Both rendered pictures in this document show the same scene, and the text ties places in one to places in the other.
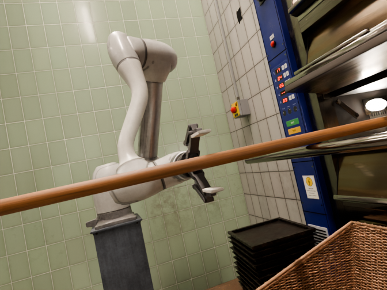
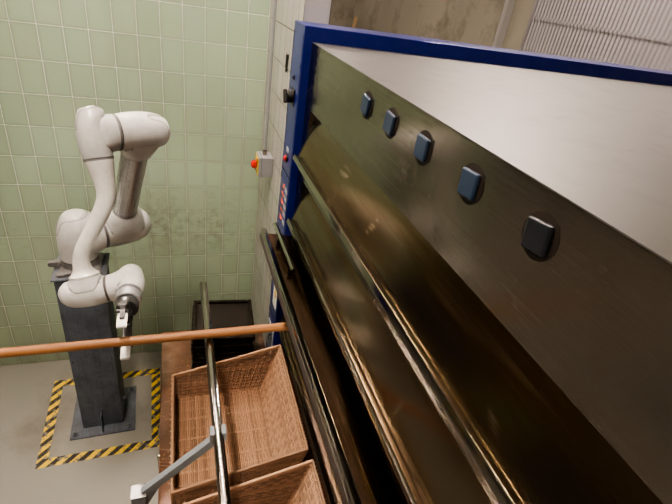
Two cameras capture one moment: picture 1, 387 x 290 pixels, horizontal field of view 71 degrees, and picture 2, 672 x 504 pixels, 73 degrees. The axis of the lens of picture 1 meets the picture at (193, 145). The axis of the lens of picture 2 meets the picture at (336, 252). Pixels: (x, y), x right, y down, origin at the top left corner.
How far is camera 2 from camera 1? 1.33 m
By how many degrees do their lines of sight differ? 34
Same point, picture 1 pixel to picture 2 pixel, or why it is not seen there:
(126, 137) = (81, 251)
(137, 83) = (102, 191)
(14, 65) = not seen: outside the picture
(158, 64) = (139, 151)
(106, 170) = (72, 226)
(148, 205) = not seen: hidden behind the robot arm
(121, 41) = (90, 132)
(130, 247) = not seen: hidden behind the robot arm
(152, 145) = (129, 208)
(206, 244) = (196, 271)
